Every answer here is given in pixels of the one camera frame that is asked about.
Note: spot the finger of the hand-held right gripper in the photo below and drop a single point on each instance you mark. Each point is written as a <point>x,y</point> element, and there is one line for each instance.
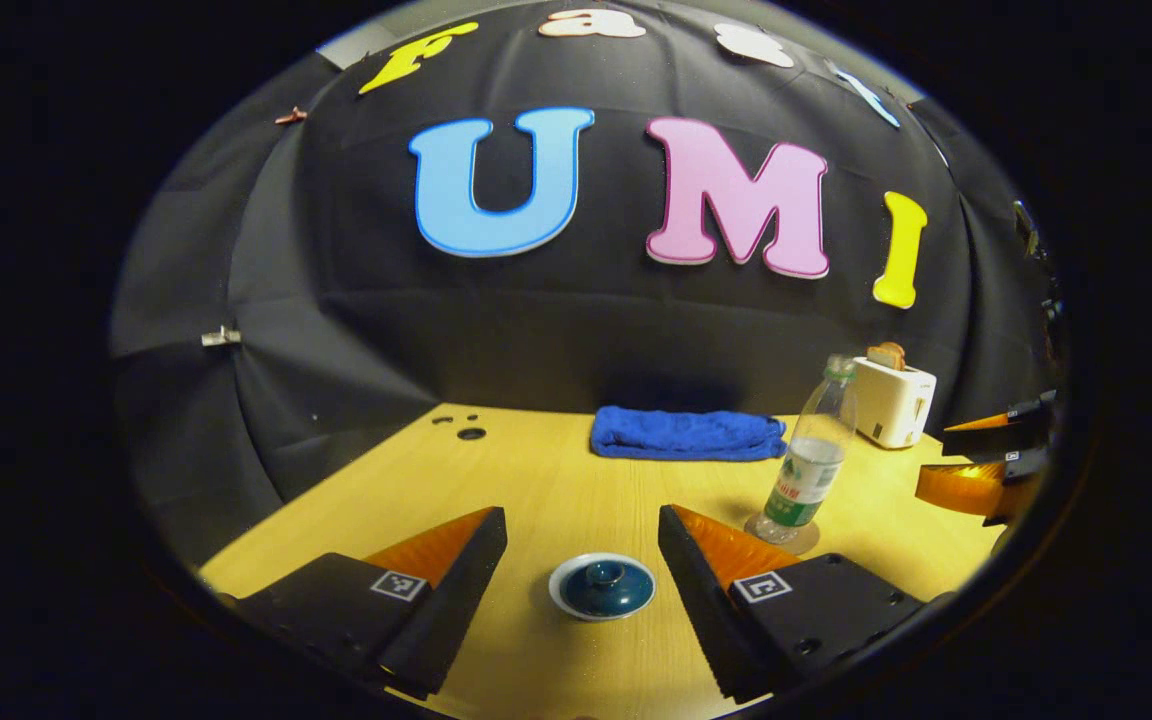
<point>1026,425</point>
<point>966,487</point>

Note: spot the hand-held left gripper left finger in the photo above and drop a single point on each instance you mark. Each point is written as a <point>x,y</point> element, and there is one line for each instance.
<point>446,610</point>

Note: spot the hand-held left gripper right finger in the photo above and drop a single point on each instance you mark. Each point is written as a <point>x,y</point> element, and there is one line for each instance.
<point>701,600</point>

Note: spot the dark teal teacup lid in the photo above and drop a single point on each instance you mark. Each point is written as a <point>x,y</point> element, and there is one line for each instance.
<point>606,590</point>

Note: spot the white teacup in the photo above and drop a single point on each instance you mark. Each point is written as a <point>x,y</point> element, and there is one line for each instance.
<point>555,588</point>

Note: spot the round brown coaster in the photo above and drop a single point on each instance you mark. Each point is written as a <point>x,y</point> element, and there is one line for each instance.
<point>809,543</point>

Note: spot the clear plastic water bottle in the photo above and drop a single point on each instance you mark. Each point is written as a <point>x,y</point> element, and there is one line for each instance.
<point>806,470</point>

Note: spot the white toaster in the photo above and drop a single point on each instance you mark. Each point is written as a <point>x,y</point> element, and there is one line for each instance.
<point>891,405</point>

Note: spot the toasted bread slice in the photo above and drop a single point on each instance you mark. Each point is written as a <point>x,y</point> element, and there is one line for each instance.
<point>886,355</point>

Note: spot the folded blue towel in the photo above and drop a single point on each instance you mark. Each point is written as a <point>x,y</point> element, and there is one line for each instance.
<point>686,435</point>

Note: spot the silver cloth clip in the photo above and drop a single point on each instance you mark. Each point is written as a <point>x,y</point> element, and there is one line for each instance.
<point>221,337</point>

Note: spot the red cloth clip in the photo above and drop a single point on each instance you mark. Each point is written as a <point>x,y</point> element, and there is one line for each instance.
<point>289,116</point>

